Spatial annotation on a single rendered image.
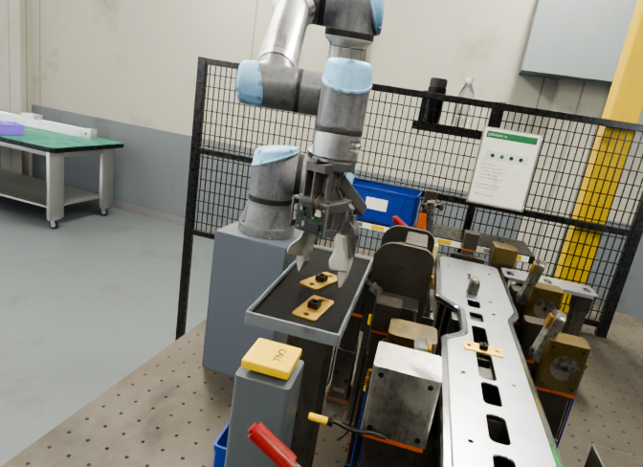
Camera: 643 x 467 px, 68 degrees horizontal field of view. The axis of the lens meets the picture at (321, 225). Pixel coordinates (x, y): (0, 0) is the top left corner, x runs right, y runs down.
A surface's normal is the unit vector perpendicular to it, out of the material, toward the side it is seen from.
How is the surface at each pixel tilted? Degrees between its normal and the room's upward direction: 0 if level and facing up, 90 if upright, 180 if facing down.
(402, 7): 90
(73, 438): 0
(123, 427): 0
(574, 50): 90
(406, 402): 90
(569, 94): 90
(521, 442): 0
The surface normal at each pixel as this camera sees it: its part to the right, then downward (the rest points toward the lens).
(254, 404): -0.23, 0.22
